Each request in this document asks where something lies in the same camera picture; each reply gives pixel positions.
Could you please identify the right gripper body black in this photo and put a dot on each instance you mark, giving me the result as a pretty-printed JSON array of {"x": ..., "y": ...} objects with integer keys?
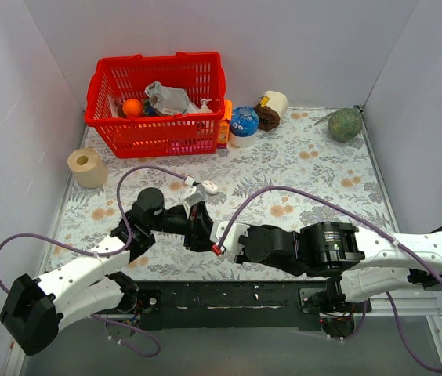
[{"x": 270, "y": 246}]

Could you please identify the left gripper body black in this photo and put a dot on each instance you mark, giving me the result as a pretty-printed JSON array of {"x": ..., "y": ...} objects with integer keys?
[{"x": 191, "y": 225}]

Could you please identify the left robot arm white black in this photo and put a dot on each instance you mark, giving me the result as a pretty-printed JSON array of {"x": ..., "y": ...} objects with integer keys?
[{"x": 37, "y": 309}]

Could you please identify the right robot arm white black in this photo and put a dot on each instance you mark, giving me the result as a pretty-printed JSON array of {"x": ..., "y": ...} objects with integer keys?
[{"x": 357, "y": 263}]

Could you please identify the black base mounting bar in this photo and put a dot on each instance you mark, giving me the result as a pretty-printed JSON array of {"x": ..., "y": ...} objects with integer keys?
[{"x": 230, "y": 304}]

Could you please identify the orange purple carton box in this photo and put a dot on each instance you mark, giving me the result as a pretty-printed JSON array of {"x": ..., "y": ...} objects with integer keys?
[{"x": 224, "y": 126}]

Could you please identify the beige paper roll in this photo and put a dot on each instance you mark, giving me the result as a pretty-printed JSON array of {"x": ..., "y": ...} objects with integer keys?
[{"x": 88, "y": 168}]

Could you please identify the white pump bottle in basket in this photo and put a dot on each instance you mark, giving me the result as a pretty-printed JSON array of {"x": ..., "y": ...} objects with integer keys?
[{"x": 204, "y": 107}]

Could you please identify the grey crumpled bag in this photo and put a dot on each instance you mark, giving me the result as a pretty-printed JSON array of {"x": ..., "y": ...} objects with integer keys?
[{"x": 169, "y": 101}]

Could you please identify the orange fruit in basket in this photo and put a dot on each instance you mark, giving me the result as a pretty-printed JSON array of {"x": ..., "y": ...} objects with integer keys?
[{"x": 132, "y": 108}]

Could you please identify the white blue lidded tub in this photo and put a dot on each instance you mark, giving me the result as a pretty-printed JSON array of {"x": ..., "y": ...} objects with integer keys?
[{"x": 243, "y": 127}]

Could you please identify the green melon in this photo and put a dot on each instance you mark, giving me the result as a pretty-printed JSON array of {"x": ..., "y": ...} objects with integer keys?
[{"x": 345, "y": 124}]

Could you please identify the red plastic shopping basket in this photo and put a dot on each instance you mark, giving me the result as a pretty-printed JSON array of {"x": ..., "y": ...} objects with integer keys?
[{"x": 200, "y": 74}]

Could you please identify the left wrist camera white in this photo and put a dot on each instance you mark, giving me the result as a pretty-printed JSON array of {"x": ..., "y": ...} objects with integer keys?
[{"x": 195, "y": 192}]

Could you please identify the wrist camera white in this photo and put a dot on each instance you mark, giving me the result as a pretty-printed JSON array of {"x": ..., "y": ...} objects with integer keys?
[
  {"x": 195, "y": 192},
  {"x": 227, "y": 243}
]

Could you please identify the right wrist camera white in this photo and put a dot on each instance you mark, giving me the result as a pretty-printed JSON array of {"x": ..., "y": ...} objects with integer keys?
[{"x": 227, "y": 243}]

